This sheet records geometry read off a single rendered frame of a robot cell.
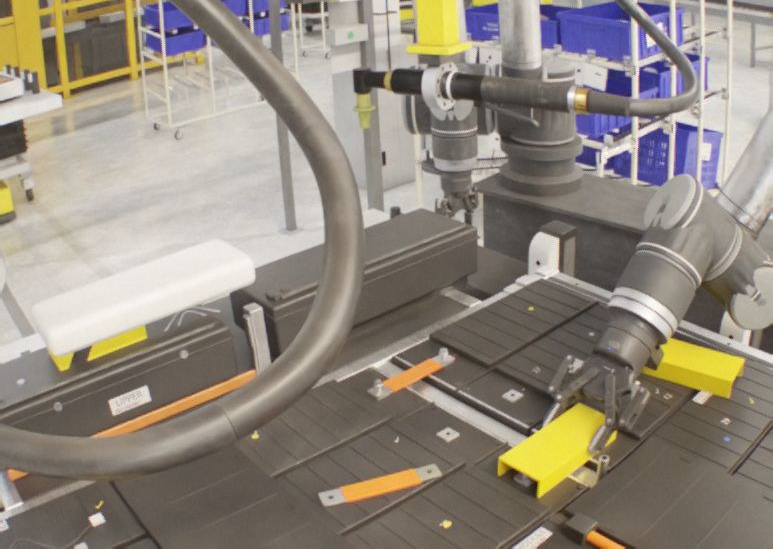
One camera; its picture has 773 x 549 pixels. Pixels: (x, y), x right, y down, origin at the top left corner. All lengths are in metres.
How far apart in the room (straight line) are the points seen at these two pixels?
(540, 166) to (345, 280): 1.62
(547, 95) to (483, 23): 2.68
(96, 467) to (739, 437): 0.82
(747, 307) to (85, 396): 0.95
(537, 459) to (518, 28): 1.18
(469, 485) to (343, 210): 0.47
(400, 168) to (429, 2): 3.75
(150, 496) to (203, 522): 0.09
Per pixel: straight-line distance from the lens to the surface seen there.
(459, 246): 1.37
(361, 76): 1.38
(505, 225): 2.20
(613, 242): 2.03
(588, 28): 3.48
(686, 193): 1.04
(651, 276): 1.00
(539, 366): 1.17
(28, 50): 10.43
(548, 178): 2.13
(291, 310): 1.18
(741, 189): 1.25
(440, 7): 1.26
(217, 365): 1.14
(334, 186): 0.58
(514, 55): 1.90
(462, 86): 1.27
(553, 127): 2.10
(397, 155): 4.93
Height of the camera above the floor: 1.63
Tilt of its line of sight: 23 degrees down
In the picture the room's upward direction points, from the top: 3 degrees counter-clockwise
